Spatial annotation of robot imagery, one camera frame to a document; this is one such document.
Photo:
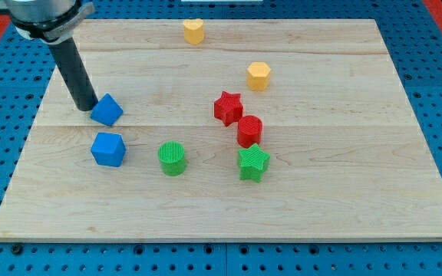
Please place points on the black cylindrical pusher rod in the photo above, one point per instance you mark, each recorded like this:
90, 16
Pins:
72, 69

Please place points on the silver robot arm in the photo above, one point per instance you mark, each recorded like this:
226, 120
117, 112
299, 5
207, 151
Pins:
53, 22

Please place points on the yellow hexagon block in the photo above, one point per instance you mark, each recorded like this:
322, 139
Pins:
258, 76

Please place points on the blue triangle block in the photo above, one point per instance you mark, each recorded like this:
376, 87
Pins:
107, 111

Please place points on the blue cube block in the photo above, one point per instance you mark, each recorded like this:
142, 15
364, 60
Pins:
108, 149

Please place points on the yellow heart block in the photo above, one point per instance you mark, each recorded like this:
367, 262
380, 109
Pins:
193, 30

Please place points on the green cylinder block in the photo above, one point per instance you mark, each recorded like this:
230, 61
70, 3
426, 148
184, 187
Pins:
172, 158

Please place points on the light wooden board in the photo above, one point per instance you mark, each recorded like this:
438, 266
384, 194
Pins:
348, 160

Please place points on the red star block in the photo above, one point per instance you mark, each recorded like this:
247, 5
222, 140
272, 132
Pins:
228, 108

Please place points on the red cylinder block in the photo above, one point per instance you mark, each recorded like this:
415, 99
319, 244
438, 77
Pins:
249, 131

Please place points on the green star block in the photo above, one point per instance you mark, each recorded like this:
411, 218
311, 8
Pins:
252, 163

